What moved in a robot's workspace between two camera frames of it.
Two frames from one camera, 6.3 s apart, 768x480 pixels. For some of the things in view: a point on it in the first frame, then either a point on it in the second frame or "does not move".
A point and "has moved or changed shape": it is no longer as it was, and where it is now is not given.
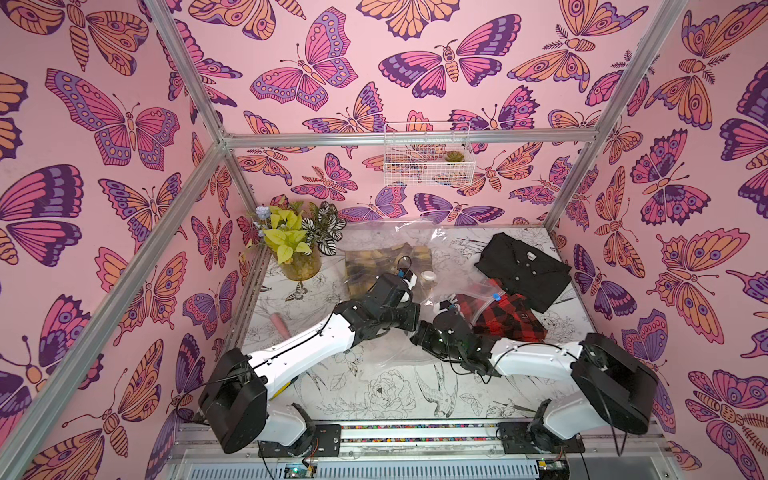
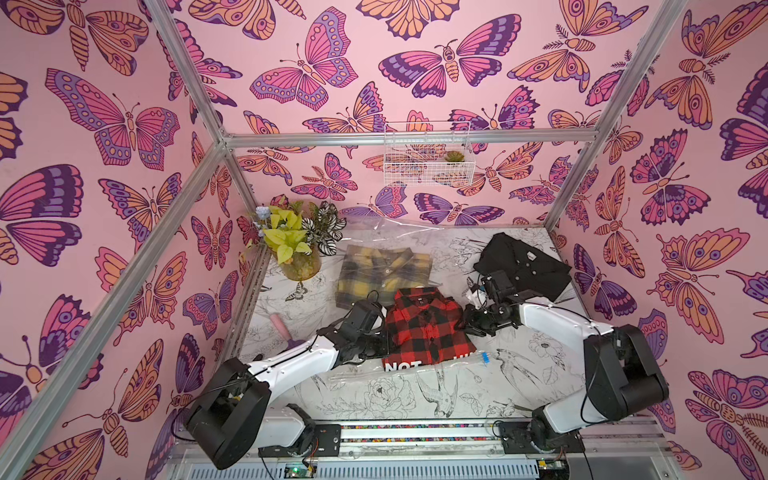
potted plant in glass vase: x=297 y=234 does not move
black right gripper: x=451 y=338 -> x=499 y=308
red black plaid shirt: x=495 y=313 has moved or changed shape
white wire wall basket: x=428 y=154 does not move
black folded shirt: x=520 y=265 does not move
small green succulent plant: x=454 y=156 does not move
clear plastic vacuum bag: x=434 y=262 has moved or changed shape
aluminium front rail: x=198 y=442 does not move
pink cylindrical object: x=281 y=325 does not move
